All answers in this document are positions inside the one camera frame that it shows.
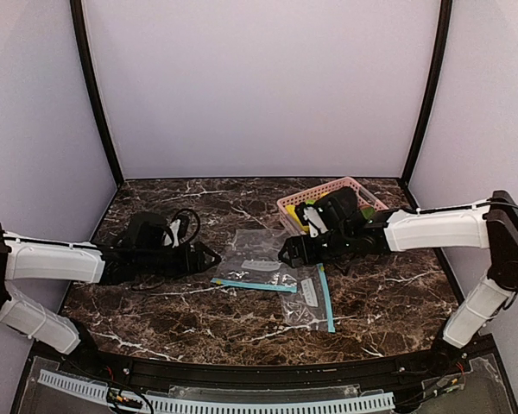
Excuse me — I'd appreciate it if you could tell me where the black corner frame post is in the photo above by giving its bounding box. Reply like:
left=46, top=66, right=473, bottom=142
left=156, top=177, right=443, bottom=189
left=69, top=0, right=125, bottom=188
left=401, top=0, right=453, bottom=186

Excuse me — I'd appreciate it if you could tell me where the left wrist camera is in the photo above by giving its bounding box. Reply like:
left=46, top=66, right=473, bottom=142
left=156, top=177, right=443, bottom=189
left=162, top=208, right=201, bottom=248

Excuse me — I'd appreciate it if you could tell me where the yellow toy banana piece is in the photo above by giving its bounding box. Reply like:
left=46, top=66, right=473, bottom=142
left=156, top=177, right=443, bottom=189
left=285, top=204, right=300, bottom=224

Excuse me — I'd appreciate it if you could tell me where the black left corner frame post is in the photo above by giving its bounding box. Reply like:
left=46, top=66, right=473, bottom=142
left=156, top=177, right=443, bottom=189
left=69, top=0, right=125, bottom=188

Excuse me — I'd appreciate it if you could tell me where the clear zip bag yellow slider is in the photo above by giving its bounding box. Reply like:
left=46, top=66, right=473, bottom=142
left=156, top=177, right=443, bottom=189
left=211, top=229, right=298, bottom=293

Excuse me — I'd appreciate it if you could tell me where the black right corner frame post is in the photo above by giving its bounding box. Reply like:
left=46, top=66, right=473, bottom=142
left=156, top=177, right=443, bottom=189
left=401, top=0, right=453, bottom=186

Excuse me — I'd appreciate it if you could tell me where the green orange toy mango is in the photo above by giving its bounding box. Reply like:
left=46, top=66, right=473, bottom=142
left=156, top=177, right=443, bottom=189
left=359, top=205, right=376, bottom=220

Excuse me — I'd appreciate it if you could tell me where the pink perforated plastic basket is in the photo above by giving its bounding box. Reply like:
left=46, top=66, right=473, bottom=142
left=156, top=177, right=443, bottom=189
left=276, top=177, right=389, bottom=235

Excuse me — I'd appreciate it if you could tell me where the black front frame rail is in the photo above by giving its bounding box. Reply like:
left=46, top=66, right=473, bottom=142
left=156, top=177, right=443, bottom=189
left=21, top=336, right=502, bottom=393

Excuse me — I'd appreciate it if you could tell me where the white slotted cable duct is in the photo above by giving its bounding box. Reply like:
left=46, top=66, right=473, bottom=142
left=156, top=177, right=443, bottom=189
left=38, top=369, right=395, bottom=413

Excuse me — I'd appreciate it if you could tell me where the clear zip bag on table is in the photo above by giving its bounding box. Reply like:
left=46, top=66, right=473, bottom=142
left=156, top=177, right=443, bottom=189
left=279, top=264, right=336, bottom=334

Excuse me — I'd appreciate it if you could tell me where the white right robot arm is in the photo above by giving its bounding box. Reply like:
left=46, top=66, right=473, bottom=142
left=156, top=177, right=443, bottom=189
left=278, top=188, right=518, bottom=348

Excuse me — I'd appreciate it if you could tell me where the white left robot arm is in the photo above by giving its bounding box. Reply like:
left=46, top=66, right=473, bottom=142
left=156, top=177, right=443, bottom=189
left=0, top=209, right=222, bottom=355

